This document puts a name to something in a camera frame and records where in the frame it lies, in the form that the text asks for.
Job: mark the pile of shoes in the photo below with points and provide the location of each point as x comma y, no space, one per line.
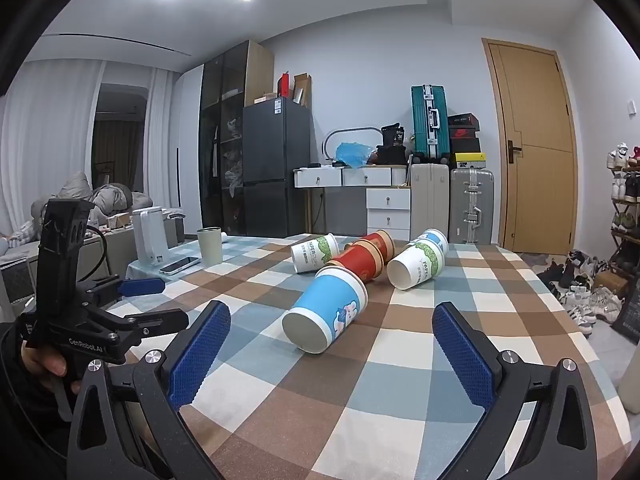
585,295

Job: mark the white desk with drawers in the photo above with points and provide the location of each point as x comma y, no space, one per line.
385,200

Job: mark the red shoe box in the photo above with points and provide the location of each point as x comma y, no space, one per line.
464,133

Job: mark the black bag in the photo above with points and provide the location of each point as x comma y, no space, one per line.
392,145

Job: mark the person's left hand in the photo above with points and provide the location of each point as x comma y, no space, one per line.
50,365

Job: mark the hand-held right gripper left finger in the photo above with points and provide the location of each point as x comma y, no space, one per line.
200,355

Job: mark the blue plastic bag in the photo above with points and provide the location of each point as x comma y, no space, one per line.
352,154

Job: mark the pale green tumbler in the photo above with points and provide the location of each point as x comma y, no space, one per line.
210,245

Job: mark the beige suitcase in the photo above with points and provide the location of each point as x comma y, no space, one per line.
429,200

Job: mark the white water dispenser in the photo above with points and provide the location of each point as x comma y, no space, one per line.
150,237

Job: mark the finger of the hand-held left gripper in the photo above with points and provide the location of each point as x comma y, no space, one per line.
160,321
142,286

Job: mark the shoe rack with shoes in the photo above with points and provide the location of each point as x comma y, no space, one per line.
625,200

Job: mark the smartphone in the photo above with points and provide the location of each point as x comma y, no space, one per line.
179,265

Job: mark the white green-print paper cup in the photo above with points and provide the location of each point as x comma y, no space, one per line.
415,265
312,252

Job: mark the wooden door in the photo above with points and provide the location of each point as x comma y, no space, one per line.
535,160

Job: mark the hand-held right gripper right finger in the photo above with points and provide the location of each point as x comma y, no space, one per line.
462,355

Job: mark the red paper cup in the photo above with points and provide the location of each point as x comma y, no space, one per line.
382,245
357,262

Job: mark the blue cartoon paper cup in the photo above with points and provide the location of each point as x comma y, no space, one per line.
435,239
325,305

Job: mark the cardboard box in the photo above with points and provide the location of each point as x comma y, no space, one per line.
301,90

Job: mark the yellow and black shoe box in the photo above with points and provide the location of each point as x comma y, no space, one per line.
469,160

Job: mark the dark glass-door cabinet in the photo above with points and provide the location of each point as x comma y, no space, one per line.
225,135

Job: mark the teal suitcase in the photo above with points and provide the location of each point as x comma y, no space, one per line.
429,120

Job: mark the grey jacket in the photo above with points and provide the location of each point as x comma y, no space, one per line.
107,197

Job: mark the dark grey refrigerator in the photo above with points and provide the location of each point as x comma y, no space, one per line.
275,165

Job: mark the white curtain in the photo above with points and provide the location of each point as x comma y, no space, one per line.
165,130
45,130

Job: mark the silver suitcase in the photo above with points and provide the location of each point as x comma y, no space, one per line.
471,205

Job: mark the checkered tablecloth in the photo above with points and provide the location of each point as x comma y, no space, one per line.
350,410

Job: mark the bent metal tube frame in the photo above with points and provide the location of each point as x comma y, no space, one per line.
350,130

